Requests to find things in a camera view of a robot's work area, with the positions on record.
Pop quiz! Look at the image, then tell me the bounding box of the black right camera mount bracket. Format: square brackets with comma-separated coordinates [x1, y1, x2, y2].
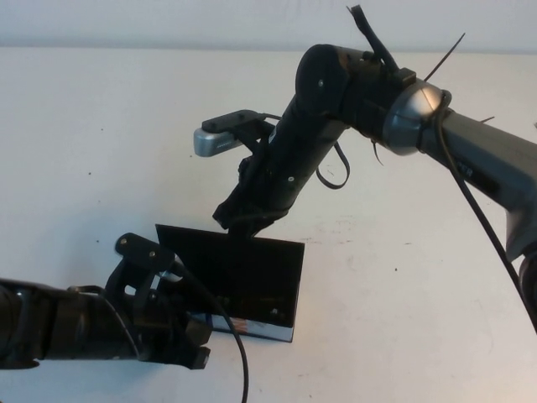
[237, 116, 279, 170]

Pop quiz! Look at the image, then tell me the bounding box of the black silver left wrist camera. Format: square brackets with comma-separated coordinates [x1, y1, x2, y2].
[154, 257, 188, 285]

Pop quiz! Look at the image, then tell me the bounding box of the black left camera mount bracket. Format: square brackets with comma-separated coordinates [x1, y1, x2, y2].
[103, 232, 175, 304]

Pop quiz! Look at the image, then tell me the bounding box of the black left camera cable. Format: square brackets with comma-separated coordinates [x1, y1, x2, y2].
[175, 260, 250, 403]

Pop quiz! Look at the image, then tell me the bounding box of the thick black cable loop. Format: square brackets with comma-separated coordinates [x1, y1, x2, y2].
[345, 4, 400, 73]

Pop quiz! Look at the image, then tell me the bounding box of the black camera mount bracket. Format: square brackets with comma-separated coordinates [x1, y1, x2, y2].
[237, 116, 279, 170]
[103, 232, 175, 304]

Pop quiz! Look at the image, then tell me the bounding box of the black zip tie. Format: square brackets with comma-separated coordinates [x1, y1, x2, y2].
[368, 137, 386, 168]
[315, 141, 352, 191]
[422, 32, 467, 81]

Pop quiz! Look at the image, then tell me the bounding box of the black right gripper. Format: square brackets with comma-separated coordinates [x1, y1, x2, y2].
[211, 154, 291, 243]

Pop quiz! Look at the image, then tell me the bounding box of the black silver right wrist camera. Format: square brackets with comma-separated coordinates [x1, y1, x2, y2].
[192, 109, 262, 160]

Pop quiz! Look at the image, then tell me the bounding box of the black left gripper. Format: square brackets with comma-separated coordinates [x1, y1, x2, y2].
[136, 288, 213, 372]

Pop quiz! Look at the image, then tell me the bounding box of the black glasses case printed side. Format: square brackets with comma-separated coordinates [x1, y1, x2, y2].
[154, 223, 306, 344]

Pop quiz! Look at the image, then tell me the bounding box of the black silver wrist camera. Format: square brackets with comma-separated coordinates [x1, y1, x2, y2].
[192, 109, 262, 160]
[154, 257, 188, 285]

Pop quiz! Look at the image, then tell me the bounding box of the long black hanging cable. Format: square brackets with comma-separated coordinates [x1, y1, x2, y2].
[434, 89, 537, 308]

